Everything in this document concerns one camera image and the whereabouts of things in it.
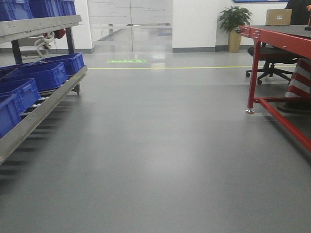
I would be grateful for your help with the small brown cardboard package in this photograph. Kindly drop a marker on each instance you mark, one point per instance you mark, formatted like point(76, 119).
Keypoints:
point(278, 17)

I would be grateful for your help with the glass door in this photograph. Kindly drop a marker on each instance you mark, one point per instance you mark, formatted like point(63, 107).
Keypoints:
point(131, 25)

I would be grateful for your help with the blue plastic crate rear lower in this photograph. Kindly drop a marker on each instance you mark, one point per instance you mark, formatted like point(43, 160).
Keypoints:
point(72, 62)

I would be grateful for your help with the blue plastic crate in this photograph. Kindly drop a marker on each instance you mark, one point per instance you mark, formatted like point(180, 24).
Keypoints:
point(9, 114)
point(47, 76)
point(25, 90)
point(72, 62)

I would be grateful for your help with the green potted plant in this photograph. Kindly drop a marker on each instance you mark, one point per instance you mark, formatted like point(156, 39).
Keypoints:
point(230, 19)

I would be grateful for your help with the black office chair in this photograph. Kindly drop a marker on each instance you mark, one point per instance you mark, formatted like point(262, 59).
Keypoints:
point(271, 56)

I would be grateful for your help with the blue plastic crate front lower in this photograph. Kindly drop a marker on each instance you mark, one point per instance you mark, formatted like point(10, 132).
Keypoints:
point(9, 114)

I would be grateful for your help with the red white striped barrier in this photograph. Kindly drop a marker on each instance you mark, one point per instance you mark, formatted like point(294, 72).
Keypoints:
point(300, 84)

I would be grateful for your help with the red metal work table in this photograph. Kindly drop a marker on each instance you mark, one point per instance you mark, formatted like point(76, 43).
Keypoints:
point(292, 38)

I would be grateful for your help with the blue plastic crate upper shelf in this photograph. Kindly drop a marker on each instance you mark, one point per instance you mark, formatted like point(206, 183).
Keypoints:
point(28, 9)

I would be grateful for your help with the metal roller rack frame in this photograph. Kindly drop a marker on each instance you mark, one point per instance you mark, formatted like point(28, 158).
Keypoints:
point(18, 29)

